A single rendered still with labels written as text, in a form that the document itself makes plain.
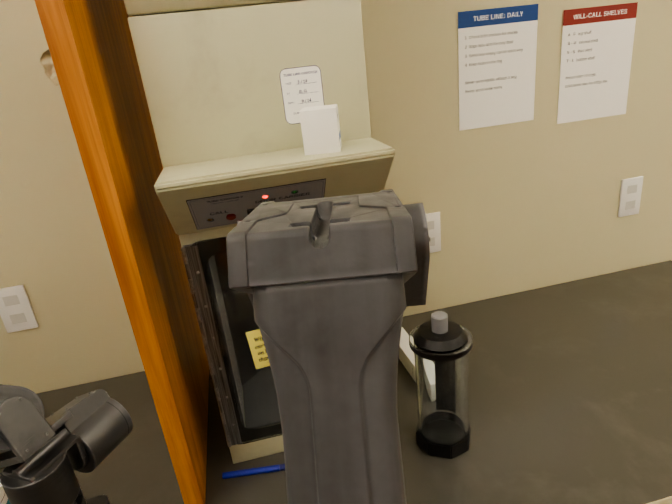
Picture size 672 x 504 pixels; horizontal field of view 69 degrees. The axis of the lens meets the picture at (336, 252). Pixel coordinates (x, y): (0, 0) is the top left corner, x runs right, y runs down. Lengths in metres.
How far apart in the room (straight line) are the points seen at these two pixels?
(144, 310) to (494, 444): 0.66
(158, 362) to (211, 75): 0.42
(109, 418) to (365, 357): 0.46
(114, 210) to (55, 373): 0.82
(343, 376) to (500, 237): 1.30
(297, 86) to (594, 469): 0.80
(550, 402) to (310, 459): 0.95
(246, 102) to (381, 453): 0.62
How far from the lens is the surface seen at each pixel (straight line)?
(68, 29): 0.69
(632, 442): 1.08
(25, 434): 0.56
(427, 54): 1.29
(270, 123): 0.77
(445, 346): 0.85
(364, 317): 0.19
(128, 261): 0.73
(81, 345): 1.41
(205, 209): 0.71
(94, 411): 0.62
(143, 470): 1.10
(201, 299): 0.83
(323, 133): 0.69
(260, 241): 0.20
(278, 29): 0.77
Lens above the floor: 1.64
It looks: 22 degrees down
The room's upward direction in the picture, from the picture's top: 6 degrees counter-clockwise
